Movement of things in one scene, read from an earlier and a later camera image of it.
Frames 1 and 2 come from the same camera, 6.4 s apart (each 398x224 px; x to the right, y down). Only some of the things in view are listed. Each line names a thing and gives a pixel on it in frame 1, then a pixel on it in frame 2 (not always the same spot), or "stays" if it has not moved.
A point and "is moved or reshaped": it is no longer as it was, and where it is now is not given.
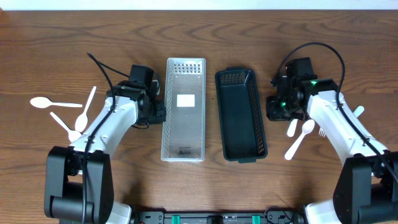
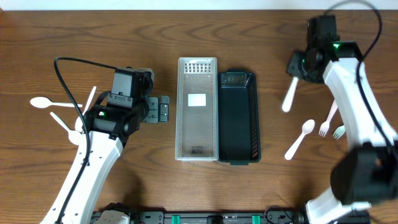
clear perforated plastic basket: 184,111 is moved or reshaped
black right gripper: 272,113 → 292,68
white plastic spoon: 308,126 stays
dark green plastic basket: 242,132 stays
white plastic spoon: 41,102 stays
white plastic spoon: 73,134 stays
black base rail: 273,215 stays
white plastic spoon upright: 81,120 stays
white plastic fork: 291,127 is moved or reshaped
